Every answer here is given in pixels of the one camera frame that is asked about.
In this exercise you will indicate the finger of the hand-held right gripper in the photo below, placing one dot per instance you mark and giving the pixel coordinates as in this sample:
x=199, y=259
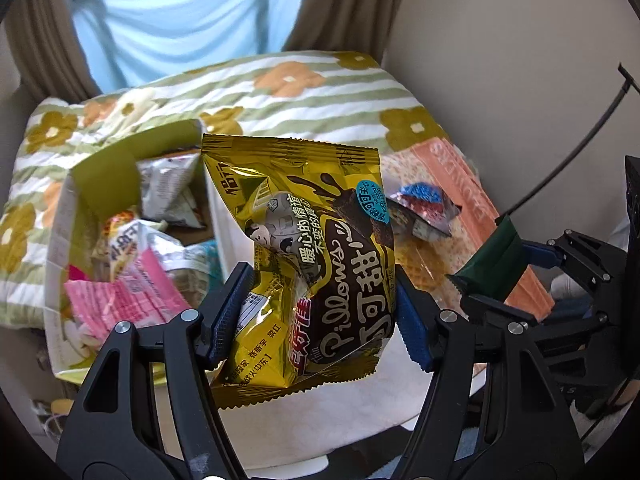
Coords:
x=542, y=254
x=485, y=307

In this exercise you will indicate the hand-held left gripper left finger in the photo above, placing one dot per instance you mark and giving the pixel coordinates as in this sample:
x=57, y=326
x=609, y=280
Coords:
x=230, y=305

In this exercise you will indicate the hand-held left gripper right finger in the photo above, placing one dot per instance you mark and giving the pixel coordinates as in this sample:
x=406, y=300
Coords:
x=415, y=320

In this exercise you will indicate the dark green snack packet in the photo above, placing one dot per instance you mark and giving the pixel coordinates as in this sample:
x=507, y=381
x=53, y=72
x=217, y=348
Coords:
x=492, y=265

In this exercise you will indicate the teal snack packet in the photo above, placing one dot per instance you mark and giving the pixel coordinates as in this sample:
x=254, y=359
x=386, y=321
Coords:
x=210, y=257

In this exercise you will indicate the silver snack packet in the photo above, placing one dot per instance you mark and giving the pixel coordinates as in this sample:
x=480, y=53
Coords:
x=175, y=260

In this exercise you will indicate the pink snack packet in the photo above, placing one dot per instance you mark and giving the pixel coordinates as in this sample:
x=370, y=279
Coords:
x=130, y=305

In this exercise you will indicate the cream snack packet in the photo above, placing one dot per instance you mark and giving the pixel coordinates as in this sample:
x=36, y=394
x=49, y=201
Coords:
x=120, y=240

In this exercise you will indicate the white grey snack packet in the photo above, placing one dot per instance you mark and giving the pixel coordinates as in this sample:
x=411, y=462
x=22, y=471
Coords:
x=167, y=185

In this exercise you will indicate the gold snack packet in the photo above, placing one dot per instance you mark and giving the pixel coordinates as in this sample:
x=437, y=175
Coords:
x=300, y=185

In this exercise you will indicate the green cardboard box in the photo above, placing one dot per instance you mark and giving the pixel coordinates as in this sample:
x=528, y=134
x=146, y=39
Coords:
x=105, y=180

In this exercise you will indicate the dark shiny snack packet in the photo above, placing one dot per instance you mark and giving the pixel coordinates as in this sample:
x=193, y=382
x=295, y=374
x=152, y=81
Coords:
x=425, y=200

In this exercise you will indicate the long orange snack packet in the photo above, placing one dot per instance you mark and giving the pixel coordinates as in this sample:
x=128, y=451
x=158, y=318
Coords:
x=450, y=170

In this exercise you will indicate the floral striped blanket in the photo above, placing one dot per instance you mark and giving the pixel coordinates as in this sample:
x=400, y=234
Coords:
x=300, y=105

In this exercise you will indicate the light blue cloth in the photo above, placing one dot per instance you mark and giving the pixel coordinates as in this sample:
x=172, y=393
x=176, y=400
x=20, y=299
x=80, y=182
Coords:
x=190, y=20

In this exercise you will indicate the brown curtain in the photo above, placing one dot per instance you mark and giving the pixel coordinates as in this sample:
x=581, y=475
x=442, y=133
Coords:
x=345, y=5
x=45, y=50

